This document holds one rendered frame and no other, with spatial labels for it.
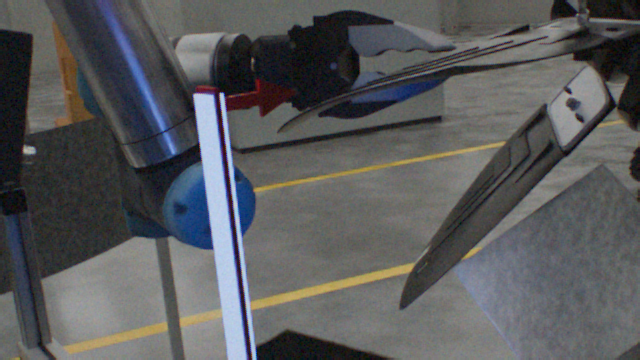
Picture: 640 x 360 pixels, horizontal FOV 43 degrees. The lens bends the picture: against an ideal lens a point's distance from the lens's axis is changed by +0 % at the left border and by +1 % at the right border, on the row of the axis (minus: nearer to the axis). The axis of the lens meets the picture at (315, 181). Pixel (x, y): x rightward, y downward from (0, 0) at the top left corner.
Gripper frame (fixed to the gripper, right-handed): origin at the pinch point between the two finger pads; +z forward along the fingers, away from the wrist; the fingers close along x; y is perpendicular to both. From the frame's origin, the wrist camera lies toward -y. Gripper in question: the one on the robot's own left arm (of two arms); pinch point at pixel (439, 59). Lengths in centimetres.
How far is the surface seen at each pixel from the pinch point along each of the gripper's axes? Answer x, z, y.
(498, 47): -0.5, 5.4, -5.2
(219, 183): 7.0, -9.2, -24.3
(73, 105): 13, -489, 628
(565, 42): -0.6, 10.2, -4.5
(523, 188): 12.4, 5.8, 9.7
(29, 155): 9, -56, 16
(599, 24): -2.1, 12.6, 4.8
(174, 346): 88, -124, 165
